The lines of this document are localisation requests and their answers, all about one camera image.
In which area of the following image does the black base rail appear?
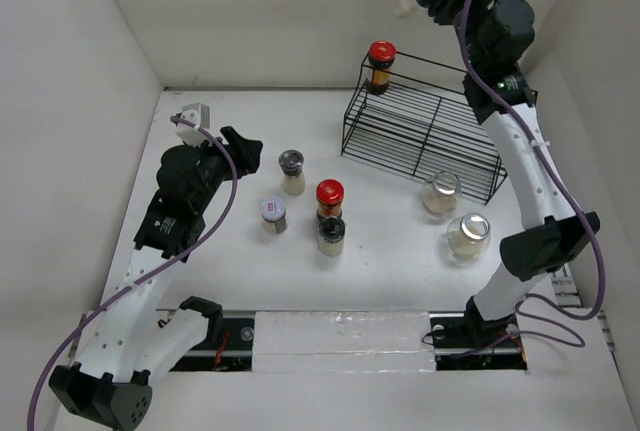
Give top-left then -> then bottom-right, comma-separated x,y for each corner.
173,311 -> 527,374

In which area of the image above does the black knob cap salt bottle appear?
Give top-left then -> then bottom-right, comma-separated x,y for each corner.
318,216 -> 346,257

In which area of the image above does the orange label jar red lid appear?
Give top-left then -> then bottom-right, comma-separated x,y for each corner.
316,179 -> 345,220

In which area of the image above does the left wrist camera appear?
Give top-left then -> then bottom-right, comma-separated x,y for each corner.
175,103 -> 211,147

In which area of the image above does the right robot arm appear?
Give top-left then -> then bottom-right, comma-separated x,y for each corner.
416,0 -> 604,347

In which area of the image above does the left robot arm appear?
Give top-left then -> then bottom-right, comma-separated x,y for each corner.
49,120 -> 263,430

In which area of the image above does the round glass jar metal rim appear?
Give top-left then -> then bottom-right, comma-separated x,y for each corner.
420,171 -> 461,215

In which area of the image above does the black wire rack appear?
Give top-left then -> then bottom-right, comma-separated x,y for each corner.
340,51 -> 507,204

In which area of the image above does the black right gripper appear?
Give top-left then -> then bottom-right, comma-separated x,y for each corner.
426,0 -> 501,73

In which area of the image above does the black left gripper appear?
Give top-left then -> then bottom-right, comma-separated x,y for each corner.
186,126 -> 260,212

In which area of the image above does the dark sauce jar red lid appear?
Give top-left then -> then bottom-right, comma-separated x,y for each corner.
365,40 -> 397,96

